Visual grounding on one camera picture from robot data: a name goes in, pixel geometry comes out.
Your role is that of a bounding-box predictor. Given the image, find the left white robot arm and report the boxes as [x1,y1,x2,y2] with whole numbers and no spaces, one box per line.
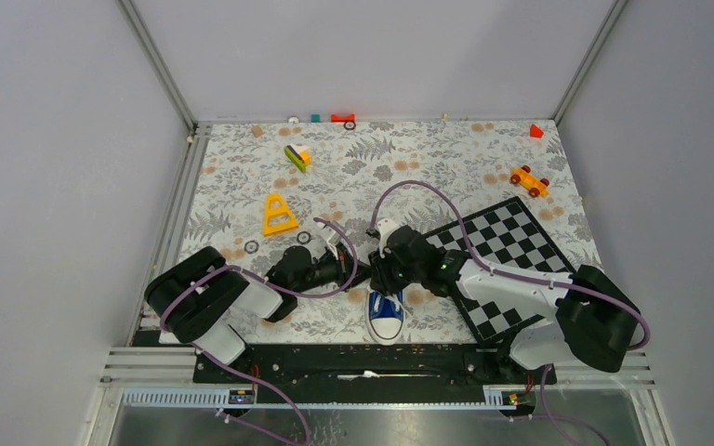
[144,243,370,382]

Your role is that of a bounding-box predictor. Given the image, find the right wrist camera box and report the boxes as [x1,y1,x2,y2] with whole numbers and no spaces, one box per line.
[367,218,401,257]

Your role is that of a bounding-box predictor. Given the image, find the white shoelace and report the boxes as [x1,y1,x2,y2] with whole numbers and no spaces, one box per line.
[368,291,403,319]

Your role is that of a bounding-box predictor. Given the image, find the yellow plastic triangle toy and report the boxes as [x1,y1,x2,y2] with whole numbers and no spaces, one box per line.
[262,193,299,237]

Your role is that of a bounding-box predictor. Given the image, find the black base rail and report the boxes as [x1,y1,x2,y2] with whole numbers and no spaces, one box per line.
[192,342,559,405]

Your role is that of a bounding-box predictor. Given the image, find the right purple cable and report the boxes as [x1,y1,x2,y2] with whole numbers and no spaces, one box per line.
[365,179,653,446]

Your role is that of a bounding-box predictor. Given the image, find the blue canvas sneaker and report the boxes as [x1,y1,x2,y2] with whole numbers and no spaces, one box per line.
[366,291,405,346]

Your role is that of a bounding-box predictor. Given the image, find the red triangular block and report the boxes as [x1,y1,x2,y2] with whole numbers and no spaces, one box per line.
[529,124,545,138]

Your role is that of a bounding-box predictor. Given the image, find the stacked toy bricks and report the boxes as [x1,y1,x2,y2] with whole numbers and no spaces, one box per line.
[284,144,312,173]

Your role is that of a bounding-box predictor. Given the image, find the floral patterned mat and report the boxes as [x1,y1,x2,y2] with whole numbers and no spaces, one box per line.
[158,120,627,346]

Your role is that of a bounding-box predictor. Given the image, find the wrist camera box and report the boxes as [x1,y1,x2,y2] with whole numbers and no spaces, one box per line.
[318,223,342,258]
[367,218,401,257]

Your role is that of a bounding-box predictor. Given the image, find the purple cable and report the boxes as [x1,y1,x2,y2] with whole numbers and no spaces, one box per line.
[365,179,653,446]
[158,216,360,446]

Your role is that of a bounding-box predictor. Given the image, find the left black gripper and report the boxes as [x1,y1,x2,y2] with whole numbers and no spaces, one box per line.
[292,242,372,295]

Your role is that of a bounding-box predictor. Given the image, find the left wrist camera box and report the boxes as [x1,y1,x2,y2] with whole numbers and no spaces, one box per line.
[318,223,342,258]

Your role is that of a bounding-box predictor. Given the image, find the red block at wall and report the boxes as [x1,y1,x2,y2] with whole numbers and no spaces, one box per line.
[330,114,356,123]

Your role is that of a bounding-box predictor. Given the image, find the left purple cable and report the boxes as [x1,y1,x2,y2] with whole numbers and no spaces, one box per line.
[158,216,360,446]

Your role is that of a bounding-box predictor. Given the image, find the orange toy car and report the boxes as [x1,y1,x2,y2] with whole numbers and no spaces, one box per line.
[509,164,550,198]

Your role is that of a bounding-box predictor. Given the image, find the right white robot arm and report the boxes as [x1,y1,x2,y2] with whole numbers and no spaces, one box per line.
[370,219,641,383]

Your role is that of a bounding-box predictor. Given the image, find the black white chessboard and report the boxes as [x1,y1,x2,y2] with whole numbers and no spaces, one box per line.
[425,197,575,347]

